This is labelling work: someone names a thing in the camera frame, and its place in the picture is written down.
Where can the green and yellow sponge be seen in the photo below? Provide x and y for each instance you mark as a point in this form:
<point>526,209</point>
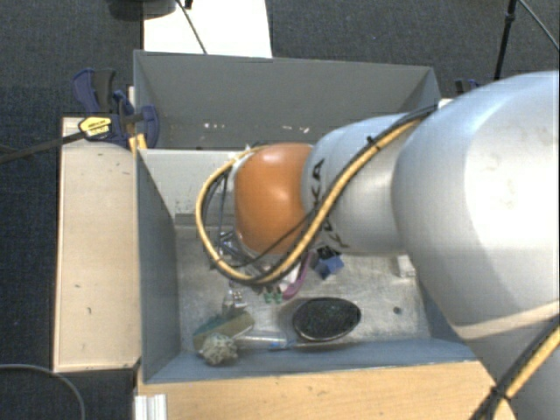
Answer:
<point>227,324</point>

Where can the pale wood board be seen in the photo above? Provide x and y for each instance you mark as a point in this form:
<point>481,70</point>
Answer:
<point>98,252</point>

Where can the beige knobbly ball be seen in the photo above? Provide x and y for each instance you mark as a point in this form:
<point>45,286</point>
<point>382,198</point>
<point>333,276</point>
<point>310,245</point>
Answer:
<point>219,349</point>

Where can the clear plastic tube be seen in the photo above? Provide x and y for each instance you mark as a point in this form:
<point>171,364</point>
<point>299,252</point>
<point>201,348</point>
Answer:
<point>258,343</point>

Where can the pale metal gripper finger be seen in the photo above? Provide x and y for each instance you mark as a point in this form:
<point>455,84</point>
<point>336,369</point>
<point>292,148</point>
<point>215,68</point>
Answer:
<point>235,300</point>

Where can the grey metal bin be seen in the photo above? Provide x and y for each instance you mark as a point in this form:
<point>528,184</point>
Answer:
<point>280,99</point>

